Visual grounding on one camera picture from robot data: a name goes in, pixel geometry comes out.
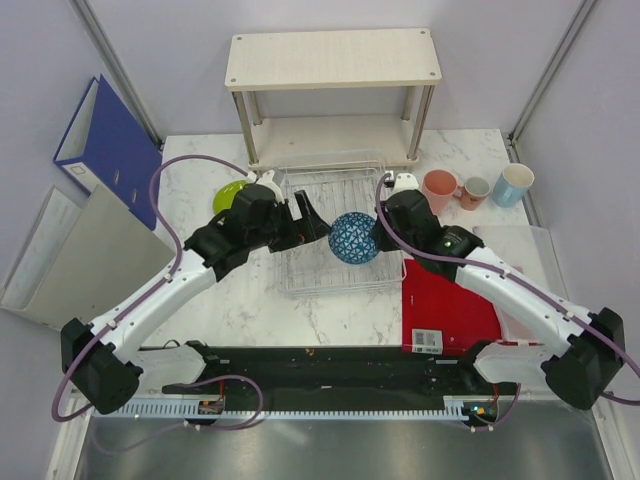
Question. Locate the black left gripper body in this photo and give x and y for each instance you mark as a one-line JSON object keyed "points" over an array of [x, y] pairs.
{"points": [[285, 232]]}

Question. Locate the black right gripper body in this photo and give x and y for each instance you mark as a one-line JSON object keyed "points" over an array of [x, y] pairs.
{"points": [[405, 238]]}

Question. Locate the red patterned bowl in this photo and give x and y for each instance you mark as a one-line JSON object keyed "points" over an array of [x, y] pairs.
{"points": [[350, 238]]}

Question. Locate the pink plastic tumbler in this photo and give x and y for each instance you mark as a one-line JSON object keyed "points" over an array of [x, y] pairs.
{"points": [[439, 187]]}

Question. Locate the green plastic plate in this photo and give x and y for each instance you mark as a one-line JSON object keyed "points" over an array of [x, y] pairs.
{"points": [[224, 197]]}

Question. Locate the orange dotted mug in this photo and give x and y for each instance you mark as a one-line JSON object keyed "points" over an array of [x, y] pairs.
{"points": [[473, 193]]}

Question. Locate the blue ceramic mug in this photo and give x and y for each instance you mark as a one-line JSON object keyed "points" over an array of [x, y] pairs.
{"points": [[512, 184]]}

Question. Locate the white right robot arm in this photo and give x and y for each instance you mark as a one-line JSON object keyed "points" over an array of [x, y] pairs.
{"points": [[576, 353]]}

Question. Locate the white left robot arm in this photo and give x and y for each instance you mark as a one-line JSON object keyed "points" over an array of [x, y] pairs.
{"points": [[97, 356]]}

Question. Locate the clear plastic sheet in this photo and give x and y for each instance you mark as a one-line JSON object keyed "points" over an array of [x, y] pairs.
{"points": [[529, 250]]}

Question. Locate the light wooden two-tier shelf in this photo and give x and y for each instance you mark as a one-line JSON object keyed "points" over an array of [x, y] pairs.
{"points": [[326, 60]]}

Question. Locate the grey folder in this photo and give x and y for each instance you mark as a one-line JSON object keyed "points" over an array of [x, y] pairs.
{"points": [[79, 262]]}

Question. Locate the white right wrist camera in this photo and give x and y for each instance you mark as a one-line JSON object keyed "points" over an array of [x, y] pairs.
{"points": [[400, 182]]}

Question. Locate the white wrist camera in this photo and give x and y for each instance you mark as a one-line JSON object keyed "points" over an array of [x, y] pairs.
{"points": [[400, 182], [270, 179]]}

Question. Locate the white wire dish rack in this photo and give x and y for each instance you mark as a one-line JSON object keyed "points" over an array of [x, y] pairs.
{"points": [[336, 183]]}

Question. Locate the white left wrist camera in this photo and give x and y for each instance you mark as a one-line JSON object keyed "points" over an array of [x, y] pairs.
{"points": [[270, 179]]}

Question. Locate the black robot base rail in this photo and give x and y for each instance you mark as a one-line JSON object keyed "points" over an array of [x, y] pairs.
{"points": [[369, 377]]}

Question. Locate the blue ring binder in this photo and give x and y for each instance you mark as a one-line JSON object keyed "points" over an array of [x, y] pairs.
{"points": [[103, 145]]}

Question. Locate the white slotted cable duct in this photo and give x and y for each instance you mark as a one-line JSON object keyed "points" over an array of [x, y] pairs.
{"points": [[195, 408]]}

